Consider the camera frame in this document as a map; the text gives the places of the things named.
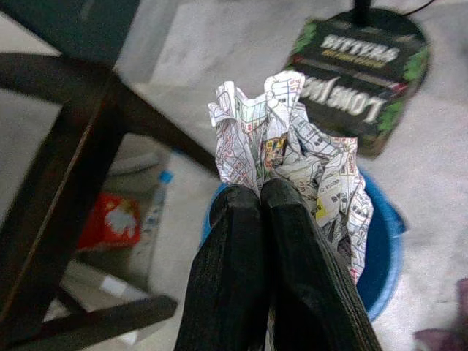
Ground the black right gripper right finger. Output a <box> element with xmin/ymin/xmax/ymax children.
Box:
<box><xmin>259</xmin><ymin>178</ymin><xmax>384</xmax><ymax>351</ymax></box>

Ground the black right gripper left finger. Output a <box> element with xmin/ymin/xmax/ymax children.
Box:
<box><xmin>174</xmin><ymin>184</ymin><xmax>272</xmax><ymax>351</ymax></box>

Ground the printed paper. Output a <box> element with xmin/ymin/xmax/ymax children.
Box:
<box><xmin>207</xmin><ymin>69</ymin><xmax>374</xmax><ymax>286</ymax></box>

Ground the blue plastic bucket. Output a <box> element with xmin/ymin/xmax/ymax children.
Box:
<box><xmin>200</xmin><ymin>171</ymin><xmax>407</xmax><ymax>322</ymax></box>

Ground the clear bottle blue cap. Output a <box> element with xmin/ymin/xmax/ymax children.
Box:
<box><xmin>140</xmin><ymin>170</ymin><xmax>175</xmax><ymax>235</ymax></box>

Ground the white cardboard piece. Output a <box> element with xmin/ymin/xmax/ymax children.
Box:
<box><xmin>58</xmin><ymin>259</ymin><xmax>154</xmax><ymax>304</ymax></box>

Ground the red packet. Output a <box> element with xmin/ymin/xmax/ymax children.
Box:
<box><xmin>78</xmin><ymin>192</ymin><xmax>143</xmax><ymax>252</ymax></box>

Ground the mauve crumpled cloth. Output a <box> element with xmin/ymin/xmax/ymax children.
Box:
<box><xmin>412</xmin><ymin>277</ymin><xmax>468</xmax><ymax>351</ymax></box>

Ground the dark wooden chair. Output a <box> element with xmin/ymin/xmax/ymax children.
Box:
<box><xmin>0</xmin><ymin>0</ymin><xmax>220</xmax><ymax>351</ymax></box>

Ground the black Long Jack box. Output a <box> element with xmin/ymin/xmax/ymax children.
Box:
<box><xmin>284</xmin><ymin>9</ymin><xmax>431</xmax><ymax>158</ymax></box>

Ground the black pole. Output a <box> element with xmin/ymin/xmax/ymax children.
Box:
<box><xmin>352</xmin><ymin>0</ymin><xmax>371</xmax><ymax>26</ymax></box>

